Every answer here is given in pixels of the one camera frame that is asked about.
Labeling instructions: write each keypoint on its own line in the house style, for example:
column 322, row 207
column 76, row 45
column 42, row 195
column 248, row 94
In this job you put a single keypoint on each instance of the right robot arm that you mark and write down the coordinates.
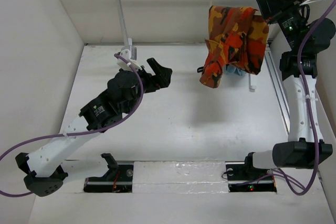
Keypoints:
column 305, row 146

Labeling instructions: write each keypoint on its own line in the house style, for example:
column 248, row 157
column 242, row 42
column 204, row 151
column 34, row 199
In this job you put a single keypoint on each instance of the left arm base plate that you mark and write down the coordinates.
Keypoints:
column 120, row 182

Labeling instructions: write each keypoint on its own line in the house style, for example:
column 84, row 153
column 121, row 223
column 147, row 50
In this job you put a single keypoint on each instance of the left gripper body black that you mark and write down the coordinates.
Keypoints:
column 153, row 83

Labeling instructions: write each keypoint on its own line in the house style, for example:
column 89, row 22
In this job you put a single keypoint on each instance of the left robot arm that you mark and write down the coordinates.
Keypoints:
column 49, row 167

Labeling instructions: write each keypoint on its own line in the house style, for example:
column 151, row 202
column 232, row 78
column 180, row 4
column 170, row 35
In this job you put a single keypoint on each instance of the orange camouflage trousers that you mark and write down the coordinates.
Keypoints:
column 237, row 37

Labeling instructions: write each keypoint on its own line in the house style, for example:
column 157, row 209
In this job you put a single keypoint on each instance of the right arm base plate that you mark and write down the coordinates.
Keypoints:
column 241, row 181

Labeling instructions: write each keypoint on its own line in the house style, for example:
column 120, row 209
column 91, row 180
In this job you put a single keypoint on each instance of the light blue hanging garment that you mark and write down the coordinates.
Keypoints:
column 229, row 69

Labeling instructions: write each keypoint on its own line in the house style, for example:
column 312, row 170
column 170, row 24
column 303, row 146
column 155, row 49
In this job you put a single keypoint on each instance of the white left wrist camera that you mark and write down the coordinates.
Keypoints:
column 129, row 53

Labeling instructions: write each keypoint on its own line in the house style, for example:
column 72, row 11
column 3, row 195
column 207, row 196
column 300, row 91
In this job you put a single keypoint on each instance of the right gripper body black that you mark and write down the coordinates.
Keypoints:
column 291, row 18

